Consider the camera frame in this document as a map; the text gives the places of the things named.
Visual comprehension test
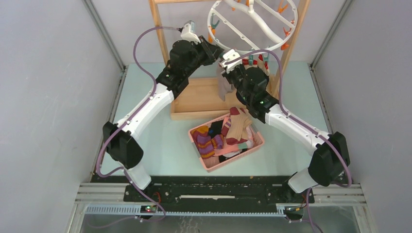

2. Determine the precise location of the purple striped sock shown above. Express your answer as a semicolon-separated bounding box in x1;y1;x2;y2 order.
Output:
190;125;224;159

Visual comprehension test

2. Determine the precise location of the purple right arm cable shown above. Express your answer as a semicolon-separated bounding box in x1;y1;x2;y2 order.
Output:
225;49;353;233

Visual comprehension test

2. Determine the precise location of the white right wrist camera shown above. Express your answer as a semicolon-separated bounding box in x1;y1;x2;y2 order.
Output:
219;49;242;73

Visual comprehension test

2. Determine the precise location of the navy santa sock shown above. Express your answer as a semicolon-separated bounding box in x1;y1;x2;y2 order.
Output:
257;54;270;76
242;56;258;69

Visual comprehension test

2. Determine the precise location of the grey sock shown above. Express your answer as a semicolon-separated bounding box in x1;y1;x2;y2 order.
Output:
216;67;235;101

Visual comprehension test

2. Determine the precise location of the white round clip hanger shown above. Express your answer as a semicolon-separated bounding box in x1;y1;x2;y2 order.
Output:
207;0;297;54

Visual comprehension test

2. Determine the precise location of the pink mint sock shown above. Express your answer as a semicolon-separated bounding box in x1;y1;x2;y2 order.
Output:
214;142;250;158

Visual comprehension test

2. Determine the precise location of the beige red striped sock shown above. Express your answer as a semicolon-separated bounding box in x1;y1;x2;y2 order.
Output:
221;107;252;145

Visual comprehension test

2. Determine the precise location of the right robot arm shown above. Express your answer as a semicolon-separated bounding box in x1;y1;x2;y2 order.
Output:
217;64;352;203

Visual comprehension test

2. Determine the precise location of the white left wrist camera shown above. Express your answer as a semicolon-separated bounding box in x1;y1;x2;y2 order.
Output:
181;20;201;45

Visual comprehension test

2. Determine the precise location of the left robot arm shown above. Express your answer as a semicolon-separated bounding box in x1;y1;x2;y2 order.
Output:
101;36;223;202

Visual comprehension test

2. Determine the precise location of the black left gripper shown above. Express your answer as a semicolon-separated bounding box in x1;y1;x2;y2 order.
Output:
184;36;223;77

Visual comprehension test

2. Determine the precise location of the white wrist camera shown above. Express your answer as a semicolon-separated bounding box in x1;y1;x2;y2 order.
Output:
219;49;242;73
181;20;201;45

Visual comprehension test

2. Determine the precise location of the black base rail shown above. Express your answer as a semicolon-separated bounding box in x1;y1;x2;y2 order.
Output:
123;176;314;214

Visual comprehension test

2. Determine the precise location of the orange clothespin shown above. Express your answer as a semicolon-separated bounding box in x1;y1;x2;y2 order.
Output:
208;26;215;43

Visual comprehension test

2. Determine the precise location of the wooden hanger stand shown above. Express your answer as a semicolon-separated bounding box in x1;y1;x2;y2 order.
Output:
148;0;311;121

